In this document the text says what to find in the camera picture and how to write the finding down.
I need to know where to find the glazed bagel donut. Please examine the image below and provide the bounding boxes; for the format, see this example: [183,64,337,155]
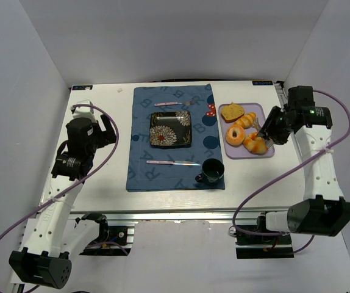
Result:
[226,124,246,147]

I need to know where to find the metal tongs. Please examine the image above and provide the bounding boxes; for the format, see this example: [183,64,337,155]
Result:
[252,118,274,149]

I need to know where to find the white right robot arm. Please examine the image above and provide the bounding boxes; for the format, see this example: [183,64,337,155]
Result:
[257,86,350,237]

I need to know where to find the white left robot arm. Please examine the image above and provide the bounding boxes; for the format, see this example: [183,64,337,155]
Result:
[9,113,117,289]

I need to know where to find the toast slice bread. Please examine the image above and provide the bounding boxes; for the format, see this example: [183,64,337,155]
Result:
[221,103,245,123]

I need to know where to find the round orange bun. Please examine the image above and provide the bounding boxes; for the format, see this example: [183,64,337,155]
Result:
[243,132,268,155]

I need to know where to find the small croissant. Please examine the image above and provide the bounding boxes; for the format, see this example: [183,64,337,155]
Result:
[234,112,257,129]

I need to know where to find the purple tray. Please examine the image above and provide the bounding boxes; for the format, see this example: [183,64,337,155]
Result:
[218,103,275,159]

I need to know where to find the blue letter placemat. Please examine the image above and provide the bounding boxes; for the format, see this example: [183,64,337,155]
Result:
[126,84,225,192]

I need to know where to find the black floral square plate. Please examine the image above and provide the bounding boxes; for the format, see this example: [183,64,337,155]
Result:
[149,111,193,148]

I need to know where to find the dark blue cup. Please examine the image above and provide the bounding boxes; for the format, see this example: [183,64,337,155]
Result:
[195,158,224,185]

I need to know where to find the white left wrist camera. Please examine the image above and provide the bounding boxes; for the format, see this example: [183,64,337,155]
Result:
[70,99,96,123]

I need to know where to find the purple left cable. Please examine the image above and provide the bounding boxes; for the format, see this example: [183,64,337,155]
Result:
[0,103,121,292]

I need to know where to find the purple cable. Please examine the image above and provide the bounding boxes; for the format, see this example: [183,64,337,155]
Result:
[0,103,121,292]
[232,90,350,256]

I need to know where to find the pink handled knife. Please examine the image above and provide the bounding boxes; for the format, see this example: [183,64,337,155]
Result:
[146,160,201,167]

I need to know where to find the pink handled fork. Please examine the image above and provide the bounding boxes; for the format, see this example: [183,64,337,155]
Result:
[154,100,196,107]

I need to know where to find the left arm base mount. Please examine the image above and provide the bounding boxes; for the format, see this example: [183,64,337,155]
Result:
[74,212,131,256]

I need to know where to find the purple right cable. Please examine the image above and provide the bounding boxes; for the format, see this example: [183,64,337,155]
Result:
[232,90,350,256]

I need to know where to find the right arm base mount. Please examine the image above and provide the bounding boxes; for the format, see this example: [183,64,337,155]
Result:
[228,213,295,259]

